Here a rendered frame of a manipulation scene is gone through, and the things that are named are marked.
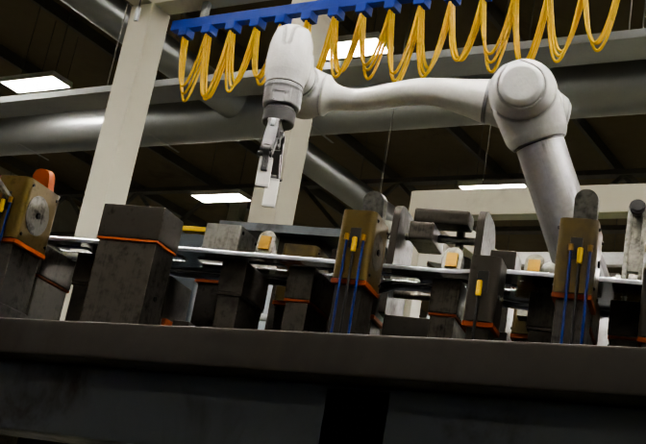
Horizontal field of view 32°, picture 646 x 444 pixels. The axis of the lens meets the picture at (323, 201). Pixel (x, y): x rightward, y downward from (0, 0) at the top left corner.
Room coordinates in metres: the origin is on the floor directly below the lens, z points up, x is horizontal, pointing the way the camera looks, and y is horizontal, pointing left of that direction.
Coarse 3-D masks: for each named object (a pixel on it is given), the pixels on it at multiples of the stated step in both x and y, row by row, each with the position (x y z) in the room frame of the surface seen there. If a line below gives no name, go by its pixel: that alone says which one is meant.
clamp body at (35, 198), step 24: (0, 192) 1.93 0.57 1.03; (24, 192) 1.91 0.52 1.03; (48, 192) 1.97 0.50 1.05; (0, 216) 1.92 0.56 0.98; (24, 216) 1.92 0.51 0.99; (48, 216) 1.99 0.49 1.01; (0, 240) 1.91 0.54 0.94; (24, 240) 1.94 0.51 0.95; (0, 264) 1.92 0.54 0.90; (24, 264) 1.96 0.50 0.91; (0, 288) 1.92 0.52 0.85; (24, 288) 1.98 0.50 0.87; (0, 312) 1.93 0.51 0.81; (24, 312) 2.00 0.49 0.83
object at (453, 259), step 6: (450, 252) 2.02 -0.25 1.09; (456, 252) 2.02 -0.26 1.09; (444, 258) 2.02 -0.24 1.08; (450, 258) 2.01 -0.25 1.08; (456, 258) 2.01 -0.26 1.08; (462, 258) 2.02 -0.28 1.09; (444, 264) 2.02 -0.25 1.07; (450, 264) 2.01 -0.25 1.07; (456, 264) 2.00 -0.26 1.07; (462, 264) 2.02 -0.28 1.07
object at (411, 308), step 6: (414, 252) 8.49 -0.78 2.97; (414, 258) 8.48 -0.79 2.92; (420, 258) 8.49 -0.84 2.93; (426, 258) 8.57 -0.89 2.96; (414, 264) 8.48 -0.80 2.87; (420, 264) 8.50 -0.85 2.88; (426, 264) 8.58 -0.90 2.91; (408, 300) 8.48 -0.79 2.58; (414, 300) 8.50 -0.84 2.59; (408, 306) 8.48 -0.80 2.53; (414, 306) 8.51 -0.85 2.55; (420, 306) 8.59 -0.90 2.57; (408, 312) 8.47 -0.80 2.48; (414, 312) 8.52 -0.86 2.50
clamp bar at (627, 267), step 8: (640, 200) 1.90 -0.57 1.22; (632, 208) 1.90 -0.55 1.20; (640, 208) 1.89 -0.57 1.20; (632, 216) 1.93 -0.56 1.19; (640, 216) 1.93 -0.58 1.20; (632, 224) 1.93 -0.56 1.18; (640, 224) 1.92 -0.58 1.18; (632, 232) 1.93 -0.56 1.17; (640, 232) 1.92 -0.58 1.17; (632, 240) 1.92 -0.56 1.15; (640, 240) 1.92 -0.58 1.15; (624, 248) 1.91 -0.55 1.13; (632, 248) 1.92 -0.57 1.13; (640, 248) 1.91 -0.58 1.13; (624, 256) 1.91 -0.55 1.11; (632, 256) 1.92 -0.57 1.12; (640, 256) 1.90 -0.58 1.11; (624, 264) 1.91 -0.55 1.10; (632, 264) 1.91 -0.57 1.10; (640, 264) 1.90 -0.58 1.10; (624, 272) 1.91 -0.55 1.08; (632, 272) 1.91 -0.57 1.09; (640, 272) 1.90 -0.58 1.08
